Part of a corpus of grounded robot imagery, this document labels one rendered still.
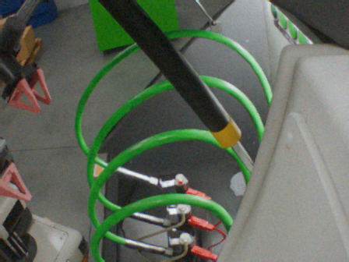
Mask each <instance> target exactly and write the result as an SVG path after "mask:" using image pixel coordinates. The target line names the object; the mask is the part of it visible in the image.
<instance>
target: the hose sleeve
mask: <svg viewBox="0 0 349 262"><path fill-rule="evenodd" d="M114 173H115V174H117V175H120V176H124V177H127V178H129V179H133V180H135V181H137V182H141V183H142V184H145V185H148V184H149V183H150V176H148V175H145V174H142V173H138V172H135V171H133V170H130V169H127V168H124V167H122V166H121V167H120V168H118V169H117V171H115V172H114Z"/></svg>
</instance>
